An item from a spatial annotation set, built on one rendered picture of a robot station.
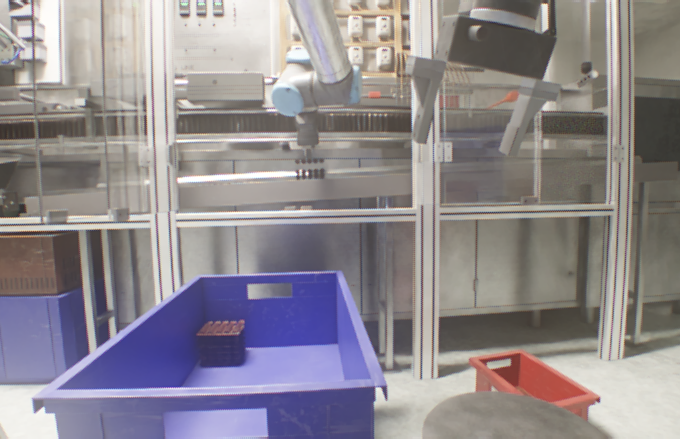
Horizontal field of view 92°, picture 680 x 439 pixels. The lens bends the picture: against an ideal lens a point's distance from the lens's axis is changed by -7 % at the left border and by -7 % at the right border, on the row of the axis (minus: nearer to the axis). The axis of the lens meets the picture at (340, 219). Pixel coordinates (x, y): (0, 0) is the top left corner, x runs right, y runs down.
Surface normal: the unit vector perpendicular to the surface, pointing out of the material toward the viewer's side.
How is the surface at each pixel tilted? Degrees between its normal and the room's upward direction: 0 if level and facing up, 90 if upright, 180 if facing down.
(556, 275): 90
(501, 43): 114
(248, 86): 90
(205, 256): 90
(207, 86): 90
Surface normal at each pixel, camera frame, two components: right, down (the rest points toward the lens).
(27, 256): 0.09, 0.07
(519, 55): 0.11, 0.46
